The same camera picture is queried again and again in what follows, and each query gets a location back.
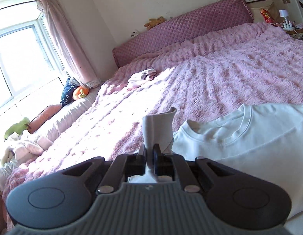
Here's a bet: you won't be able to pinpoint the wooden bedside table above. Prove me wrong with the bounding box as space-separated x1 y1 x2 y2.
285 28 303 38

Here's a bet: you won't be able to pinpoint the pink plush pile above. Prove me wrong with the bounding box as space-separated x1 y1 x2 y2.
1 137 53 165

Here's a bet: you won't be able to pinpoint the pink fluffy bed blanket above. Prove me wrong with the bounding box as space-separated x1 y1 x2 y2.
3 23 303 234

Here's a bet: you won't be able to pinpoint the purple quilted headboard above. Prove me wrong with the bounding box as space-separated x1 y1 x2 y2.
112 0 254 68

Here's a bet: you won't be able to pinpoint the orange plush toy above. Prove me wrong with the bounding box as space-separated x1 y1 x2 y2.
72 86 89 101

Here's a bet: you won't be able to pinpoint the red snack bag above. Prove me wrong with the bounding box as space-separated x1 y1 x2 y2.
260 9 274 24

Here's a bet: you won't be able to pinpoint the brown teddy bear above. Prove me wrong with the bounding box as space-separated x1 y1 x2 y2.
144 16 166 30

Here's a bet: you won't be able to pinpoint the window with white frame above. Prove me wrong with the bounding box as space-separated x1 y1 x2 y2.
0 0 68 109

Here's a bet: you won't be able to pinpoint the pink window curtain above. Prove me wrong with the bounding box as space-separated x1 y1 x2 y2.
37 0 101 88

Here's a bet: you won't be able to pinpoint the white printed sweatshirt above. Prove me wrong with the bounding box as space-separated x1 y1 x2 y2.
129 103 303 220

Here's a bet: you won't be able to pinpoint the white bedside lamp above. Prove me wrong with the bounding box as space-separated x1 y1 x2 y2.
279 10 292 31

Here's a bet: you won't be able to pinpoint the green plush toy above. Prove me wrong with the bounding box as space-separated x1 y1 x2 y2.
4 117 30 140

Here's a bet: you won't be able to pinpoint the navy patterned pillow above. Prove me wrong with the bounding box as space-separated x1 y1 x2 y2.
60 76 80 107

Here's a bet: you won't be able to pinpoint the pink long cushion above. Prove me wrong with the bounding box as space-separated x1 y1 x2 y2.
27 103 62 134

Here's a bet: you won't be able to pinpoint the small pink folded clothes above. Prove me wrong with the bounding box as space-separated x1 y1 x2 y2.
127 66 157 90

